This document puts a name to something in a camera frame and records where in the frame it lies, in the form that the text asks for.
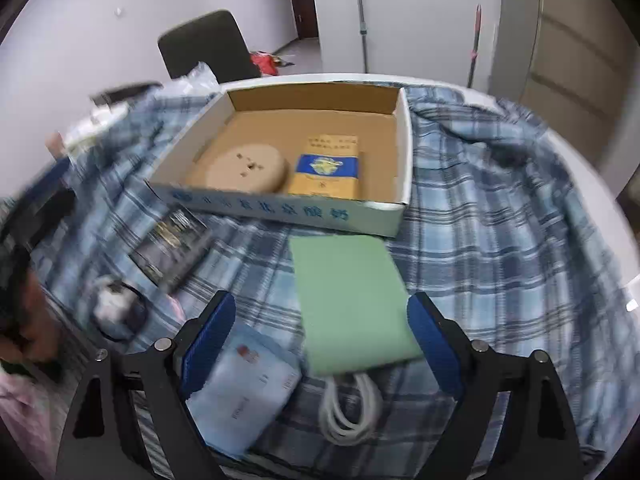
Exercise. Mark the dark chair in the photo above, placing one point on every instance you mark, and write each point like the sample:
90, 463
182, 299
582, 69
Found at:
205, 42

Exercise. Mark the red object on floor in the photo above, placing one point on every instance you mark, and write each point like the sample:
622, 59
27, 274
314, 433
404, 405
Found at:
265, 62

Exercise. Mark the white objects beside blanket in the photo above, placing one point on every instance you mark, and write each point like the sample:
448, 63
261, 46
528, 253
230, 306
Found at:
95, 125

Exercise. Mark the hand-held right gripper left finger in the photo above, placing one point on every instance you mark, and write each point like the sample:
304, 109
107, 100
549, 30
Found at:
210, 340

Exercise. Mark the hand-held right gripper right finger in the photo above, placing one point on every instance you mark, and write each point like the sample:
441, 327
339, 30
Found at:
432, 340

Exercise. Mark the beige panelled door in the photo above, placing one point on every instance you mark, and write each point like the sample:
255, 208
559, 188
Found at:
570, 60

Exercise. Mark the dark printed packet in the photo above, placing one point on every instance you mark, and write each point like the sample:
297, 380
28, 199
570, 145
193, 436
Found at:
172, 247

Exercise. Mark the yellow and blue packet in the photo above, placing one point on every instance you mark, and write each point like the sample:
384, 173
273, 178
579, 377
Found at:
327, 167

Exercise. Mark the person's left hand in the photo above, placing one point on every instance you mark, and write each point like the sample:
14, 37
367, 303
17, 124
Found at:
35, 320

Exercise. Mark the clear plastic bag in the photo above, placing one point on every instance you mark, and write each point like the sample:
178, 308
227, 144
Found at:
197, 80

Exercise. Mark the black and white round object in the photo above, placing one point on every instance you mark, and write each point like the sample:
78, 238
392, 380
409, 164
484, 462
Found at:
117, 307

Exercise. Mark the green cloth sheet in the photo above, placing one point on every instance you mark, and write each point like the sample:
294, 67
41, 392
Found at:
350, 300

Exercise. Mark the cardboard box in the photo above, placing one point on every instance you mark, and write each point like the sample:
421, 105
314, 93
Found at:
300, 125

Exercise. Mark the red pole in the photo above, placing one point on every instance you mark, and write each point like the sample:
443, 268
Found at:
475, 45

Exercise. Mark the blue plaid blanket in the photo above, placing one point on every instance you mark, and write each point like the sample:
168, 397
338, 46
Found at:
500, 240

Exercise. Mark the grey mop pole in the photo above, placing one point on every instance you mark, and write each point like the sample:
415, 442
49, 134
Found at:
361, 15

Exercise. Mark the round beige disc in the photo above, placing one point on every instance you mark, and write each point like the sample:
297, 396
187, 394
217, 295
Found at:
240, 167

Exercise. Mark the light blue tissue pack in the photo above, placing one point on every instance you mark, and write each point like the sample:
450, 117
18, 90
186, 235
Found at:
245, 400

